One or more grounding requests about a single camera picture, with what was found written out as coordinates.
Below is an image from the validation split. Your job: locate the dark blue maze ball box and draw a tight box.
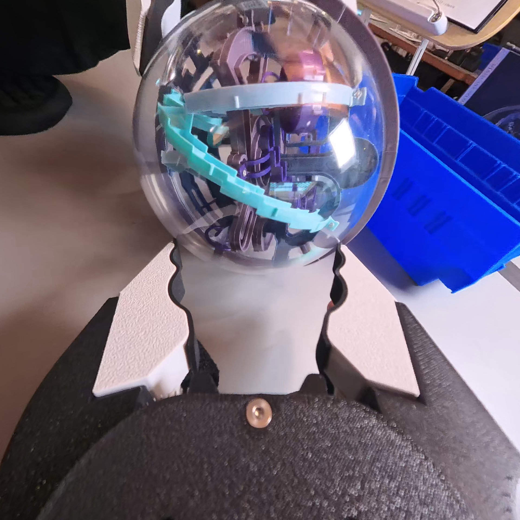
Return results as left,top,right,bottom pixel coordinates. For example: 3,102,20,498
459,49,520,122

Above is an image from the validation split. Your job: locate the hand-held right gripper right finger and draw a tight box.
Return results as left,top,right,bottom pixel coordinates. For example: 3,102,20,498
319,246,421,397

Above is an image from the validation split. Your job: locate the clear maze ball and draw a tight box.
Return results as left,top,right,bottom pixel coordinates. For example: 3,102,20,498
133,0,400,265

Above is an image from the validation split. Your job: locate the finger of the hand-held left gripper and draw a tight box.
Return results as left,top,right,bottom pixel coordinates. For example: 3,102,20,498
140,0,183,57

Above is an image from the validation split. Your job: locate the blue plastic bin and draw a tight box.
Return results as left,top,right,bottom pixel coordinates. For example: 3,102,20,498
350,73,520,293

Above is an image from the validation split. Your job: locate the instruction sheet clipboard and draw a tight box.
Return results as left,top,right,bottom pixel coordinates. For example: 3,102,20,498
358,0,520,37

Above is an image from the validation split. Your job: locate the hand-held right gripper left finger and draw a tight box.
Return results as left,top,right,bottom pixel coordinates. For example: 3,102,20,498
92,242,200,399

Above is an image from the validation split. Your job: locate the person's left forearm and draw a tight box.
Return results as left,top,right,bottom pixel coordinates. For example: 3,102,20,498
0,0,139,135

